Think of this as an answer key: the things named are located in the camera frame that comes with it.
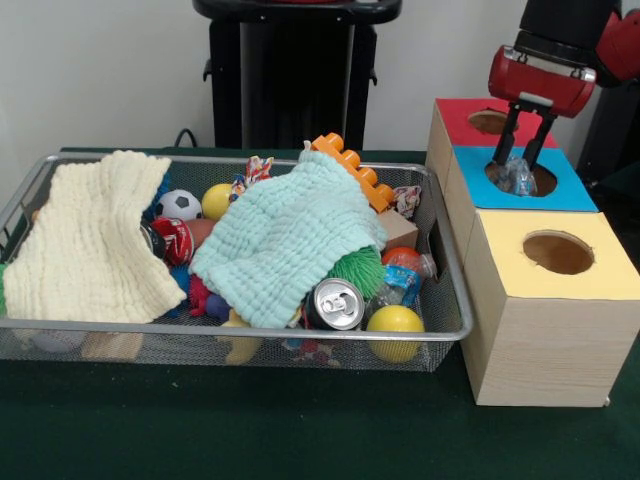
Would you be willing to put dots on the red orange ball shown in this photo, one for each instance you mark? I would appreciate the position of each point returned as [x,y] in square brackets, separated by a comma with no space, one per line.
[398,254]

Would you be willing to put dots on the mint green cloth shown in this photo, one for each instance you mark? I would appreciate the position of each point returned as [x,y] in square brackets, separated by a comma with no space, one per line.
[290,240]

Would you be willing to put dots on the clear plastic bottle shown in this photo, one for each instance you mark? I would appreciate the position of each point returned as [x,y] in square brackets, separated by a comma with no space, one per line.
[517,177]

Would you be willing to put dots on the small soccer ball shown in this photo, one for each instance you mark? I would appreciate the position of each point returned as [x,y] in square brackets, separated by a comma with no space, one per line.
[177,205]

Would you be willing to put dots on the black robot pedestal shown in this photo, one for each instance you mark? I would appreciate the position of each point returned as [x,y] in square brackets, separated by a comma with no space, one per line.
[300,75]

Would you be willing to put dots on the crushed red can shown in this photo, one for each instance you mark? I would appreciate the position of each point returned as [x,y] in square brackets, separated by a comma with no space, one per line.
[175,240]

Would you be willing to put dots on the shallow mesh bin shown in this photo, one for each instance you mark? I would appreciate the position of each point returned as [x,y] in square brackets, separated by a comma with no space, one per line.
[150,331]

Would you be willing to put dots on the dark green table cloth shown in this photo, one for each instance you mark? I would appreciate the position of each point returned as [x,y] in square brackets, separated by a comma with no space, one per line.
[300,430]
[625,190]

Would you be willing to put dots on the cream cloth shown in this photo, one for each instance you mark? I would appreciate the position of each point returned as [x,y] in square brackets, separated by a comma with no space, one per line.
[90,240]

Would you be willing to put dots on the green spiky ball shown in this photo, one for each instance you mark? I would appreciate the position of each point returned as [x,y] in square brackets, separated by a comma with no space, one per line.
[357,270]

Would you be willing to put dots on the wooden box with three holes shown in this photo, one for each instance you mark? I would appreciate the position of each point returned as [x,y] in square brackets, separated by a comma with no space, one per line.
[550,350]

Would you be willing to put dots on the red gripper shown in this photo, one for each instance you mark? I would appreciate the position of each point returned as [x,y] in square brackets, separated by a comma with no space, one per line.
[540,82]

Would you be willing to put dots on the silver drink can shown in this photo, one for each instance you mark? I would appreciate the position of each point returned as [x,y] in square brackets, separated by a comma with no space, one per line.
[335,305]

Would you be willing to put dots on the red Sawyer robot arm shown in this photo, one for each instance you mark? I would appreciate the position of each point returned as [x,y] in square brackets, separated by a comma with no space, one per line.
[565,20]

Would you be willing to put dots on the orange toy building block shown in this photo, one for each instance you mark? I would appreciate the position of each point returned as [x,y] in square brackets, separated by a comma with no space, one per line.
[350,162]

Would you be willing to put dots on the yellow ball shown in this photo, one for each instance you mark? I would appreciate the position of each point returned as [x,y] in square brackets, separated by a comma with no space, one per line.
[216,202]
[395,318]

